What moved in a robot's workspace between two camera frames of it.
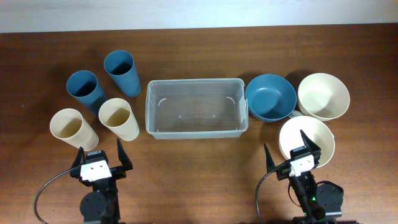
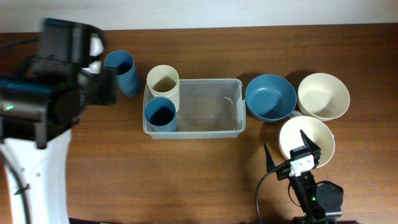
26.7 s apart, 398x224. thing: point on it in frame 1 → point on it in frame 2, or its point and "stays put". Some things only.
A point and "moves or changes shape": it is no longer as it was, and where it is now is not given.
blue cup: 120,65 stays put
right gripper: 314,150 stays put
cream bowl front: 290,137 stays put
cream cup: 69,126 → 163,81
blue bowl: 270,97 stays put
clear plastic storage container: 196,109 stays put
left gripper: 119,172 → 111,79
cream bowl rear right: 323,96 stays put
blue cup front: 84,86 moves or changes shape
